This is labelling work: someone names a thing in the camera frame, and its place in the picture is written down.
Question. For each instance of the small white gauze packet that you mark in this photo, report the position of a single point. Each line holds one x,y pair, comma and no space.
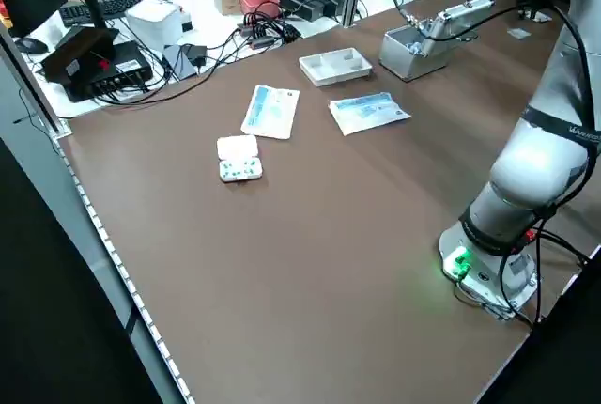
519,33

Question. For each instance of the white disinfectant bottle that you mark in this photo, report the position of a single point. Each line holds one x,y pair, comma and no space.
414,47

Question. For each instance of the silver aluminium first-aid case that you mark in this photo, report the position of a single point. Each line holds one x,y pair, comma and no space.
408,63

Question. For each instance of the white plastic partition tray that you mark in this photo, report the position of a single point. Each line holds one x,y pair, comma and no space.
335,76

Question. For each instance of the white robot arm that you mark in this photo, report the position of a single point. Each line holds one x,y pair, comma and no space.
530,174

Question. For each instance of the open white pill box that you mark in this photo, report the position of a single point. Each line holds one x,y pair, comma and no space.
237,160

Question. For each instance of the white blue bandage packet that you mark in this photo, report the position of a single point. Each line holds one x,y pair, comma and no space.
543,17

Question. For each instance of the blue white mask packet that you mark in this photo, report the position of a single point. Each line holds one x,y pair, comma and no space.
368,113

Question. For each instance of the pink box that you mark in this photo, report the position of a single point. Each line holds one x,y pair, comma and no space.
260,0

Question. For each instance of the long white teal-striped packet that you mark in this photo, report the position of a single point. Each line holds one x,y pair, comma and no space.
271,113

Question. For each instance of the black power adapter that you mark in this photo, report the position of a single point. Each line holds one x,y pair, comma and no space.
195,54

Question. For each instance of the grey box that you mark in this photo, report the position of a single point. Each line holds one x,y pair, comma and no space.
176,66

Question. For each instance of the white cube device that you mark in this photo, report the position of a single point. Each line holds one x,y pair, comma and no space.
155,19

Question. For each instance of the black keyboard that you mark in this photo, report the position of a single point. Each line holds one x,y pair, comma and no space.
117,4

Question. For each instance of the dark tilted flat box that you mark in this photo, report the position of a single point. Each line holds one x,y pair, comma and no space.
77,51

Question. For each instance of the black computer mouse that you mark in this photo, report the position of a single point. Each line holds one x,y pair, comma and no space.
30,45

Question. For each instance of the black network switch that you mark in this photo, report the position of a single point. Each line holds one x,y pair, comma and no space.
117,70

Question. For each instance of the aluminium frame rail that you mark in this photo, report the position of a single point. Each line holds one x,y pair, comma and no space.
28,80

